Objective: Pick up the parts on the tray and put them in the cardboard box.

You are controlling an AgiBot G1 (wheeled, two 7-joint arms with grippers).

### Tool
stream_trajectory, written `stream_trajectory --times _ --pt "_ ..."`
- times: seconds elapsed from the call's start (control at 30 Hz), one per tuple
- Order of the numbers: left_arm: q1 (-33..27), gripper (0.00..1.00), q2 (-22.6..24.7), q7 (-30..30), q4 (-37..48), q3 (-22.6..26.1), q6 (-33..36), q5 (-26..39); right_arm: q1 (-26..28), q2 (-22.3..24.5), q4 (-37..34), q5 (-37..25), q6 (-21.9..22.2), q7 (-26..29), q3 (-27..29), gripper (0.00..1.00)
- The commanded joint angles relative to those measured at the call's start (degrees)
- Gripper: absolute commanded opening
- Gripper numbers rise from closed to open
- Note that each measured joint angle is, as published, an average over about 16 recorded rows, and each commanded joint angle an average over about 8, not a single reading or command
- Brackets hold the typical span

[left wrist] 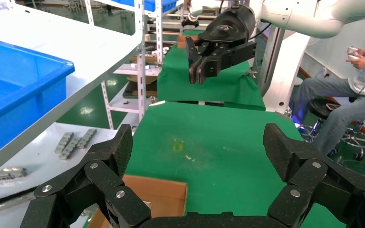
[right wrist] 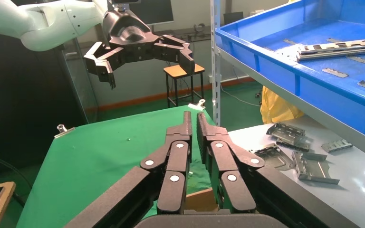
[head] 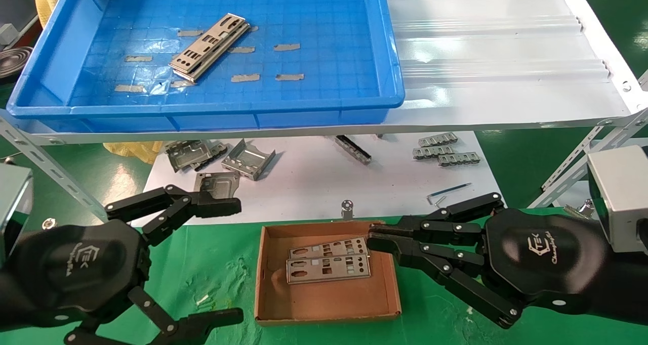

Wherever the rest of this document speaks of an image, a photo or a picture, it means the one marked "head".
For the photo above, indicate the small silver hex key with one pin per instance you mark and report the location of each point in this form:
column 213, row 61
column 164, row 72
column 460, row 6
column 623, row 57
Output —
column 440, row 201

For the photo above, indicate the grey bracket with raised walls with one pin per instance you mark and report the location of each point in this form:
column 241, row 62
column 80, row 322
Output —
column 248, row 159

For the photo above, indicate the white metal rack shelf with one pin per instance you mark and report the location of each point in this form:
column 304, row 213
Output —
column 481, row 56

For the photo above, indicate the black round disc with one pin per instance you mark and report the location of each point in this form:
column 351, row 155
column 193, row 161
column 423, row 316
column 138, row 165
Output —
column 12, row 61

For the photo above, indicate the small grey box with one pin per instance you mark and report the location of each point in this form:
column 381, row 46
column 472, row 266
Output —
column 6, row 34

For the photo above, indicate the long blue hex key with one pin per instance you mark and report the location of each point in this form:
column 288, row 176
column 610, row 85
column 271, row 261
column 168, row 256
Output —
column 450, row 189

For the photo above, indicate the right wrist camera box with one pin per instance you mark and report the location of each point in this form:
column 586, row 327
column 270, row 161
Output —
column 617, row 193

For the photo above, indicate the blue plastic tray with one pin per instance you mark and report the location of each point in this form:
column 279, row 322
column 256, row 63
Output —
column 329, row 31

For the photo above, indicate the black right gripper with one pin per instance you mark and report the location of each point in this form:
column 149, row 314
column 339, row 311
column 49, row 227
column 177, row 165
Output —
column 541, row 259

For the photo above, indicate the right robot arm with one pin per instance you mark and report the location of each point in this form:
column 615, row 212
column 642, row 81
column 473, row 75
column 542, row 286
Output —
column 628, row 289

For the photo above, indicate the metal I/O shield plate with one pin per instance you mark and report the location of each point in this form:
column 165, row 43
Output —
column 349, row 245
column 208, row 42
column 329, row 274
column 190, row 77

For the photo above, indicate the brown cardboard box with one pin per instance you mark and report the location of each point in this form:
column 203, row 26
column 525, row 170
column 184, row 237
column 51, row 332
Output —
column 324, row 299

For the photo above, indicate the grey slotted angle brace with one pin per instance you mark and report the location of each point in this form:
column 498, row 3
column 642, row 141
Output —
column 50, row 169
column 574, row 157
column 549, row 197

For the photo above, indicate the grey sheet metal bracket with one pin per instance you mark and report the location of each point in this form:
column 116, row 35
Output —
column 220, row 150
column 187, row 154

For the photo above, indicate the small toothed metal strip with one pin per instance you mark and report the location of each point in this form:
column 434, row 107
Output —
column 433, row 152
column 459, row 159
column 438, row 140

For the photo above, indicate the small white scrap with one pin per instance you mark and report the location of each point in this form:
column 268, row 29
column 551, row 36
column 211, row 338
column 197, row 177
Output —
column 202, row 299

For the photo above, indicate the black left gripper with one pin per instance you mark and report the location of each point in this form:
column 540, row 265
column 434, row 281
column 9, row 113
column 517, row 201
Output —
column 76, row 269

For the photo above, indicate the flat grey metal bracket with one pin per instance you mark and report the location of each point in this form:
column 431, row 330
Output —
column 217, row 183

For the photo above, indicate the long grey metal channel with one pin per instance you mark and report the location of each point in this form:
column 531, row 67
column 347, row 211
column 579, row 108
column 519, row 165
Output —
column 353, row 148

